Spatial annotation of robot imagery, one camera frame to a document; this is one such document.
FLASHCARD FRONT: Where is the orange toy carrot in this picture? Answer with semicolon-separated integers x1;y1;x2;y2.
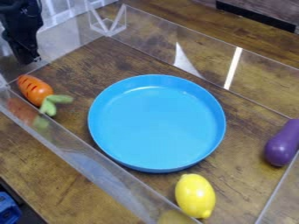
17;74;73;116

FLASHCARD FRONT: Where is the blue object at corner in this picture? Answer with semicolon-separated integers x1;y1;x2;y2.
0;192;21;224

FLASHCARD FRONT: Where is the clear acrylic enclosure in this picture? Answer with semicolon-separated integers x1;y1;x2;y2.
0;0;299;224

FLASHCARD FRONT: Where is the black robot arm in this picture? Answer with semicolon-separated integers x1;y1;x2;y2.
0;0;42;65

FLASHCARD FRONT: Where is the yellow toy lemon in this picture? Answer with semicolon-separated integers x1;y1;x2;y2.
174;174;216;219

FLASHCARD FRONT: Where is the blue round plate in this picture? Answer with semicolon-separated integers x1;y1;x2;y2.
88;74;227;173

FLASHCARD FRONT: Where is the purple toy eggplant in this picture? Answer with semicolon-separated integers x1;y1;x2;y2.
264;119;299;166

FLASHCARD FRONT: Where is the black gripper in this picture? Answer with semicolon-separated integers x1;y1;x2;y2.
0;17;41;65

